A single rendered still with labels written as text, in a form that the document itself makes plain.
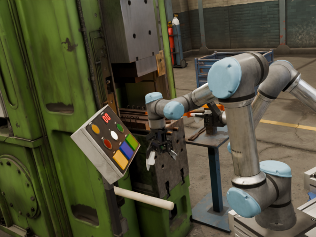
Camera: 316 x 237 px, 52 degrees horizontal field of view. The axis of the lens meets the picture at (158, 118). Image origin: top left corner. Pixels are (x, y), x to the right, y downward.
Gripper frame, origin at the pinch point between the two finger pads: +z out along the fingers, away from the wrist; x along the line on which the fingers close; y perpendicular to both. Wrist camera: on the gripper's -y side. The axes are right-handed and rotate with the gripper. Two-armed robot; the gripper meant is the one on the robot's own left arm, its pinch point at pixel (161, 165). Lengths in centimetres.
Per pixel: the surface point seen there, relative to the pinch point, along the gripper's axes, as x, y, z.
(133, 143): -3.9, -19.5, -6.5
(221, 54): 355, -373, 28
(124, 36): 13, -47, -58
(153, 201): 1.7, -19.3, 30.2
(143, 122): 18, -51, -5
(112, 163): -23.0, -0.7, -8.8
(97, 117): -20.1, -18.7, -25.6
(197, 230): 50, -52, 93
